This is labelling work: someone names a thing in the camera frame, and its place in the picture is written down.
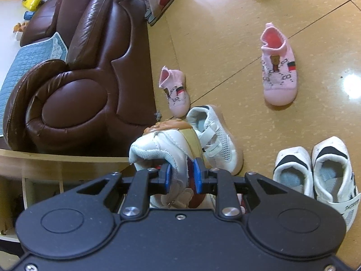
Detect white mesh velcro sneaker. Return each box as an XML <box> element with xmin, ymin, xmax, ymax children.
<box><xmin>186</xmin><ymin>104</ymin><xmax>243</xmax><ymax>176</ymax></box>

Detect pink knit sock shoe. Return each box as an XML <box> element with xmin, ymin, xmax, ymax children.
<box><xmin>260</xmin><ymin>22</ymin><xmax>299</xmax><ymax>106</ymax></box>
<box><xmin>158</xmin><ymin>65</ymin><xmax>191</xmax><ymax>117</ymax></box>

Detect blue quilted mat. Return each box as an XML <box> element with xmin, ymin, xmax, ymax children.
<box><xmin>0</xmin><ymin>31</ymin><xmax>69</xmax><ymax>139</ymax></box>

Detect white black-stripe shoe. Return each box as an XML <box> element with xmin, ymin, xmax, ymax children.
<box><xmin>312</xmin><ymin>136</ymin><xmax>361</xmax><ymax>233</ymax></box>
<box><xmin>272</xmin><ymin>146</ymin><xmax>316</xmax><ymax>199</ymax></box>

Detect brown leather sofa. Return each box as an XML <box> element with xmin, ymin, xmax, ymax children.
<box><xmin>3</xmin><ymin>0</ymin><xmax>158</xmax><ymax>157</ymax></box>

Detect wooden shoe cabinet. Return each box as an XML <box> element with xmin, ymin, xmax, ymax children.
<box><xmin>0</xmin><ymin>147</ymin><xmax>136</xmax><ymax>239</ymax></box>

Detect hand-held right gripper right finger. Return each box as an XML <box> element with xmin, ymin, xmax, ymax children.
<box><xmin>194</xmin><ymin>157</ymin><xmax>286</xmax><ymax>221</ymax></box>

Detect white red-stripe high-top shoe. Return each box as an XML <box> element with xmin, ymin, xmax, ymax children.
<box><xmin>129</xmin><ymin>119</ymin><xmax>216</xmax><ymax>210</ymax></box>

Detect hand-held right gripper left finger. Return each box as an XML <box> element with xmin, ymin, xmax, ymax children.
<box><xmin>75</xmin><ymin>164</ymin><xmax>172</xmax><ymax>220</ymax></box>

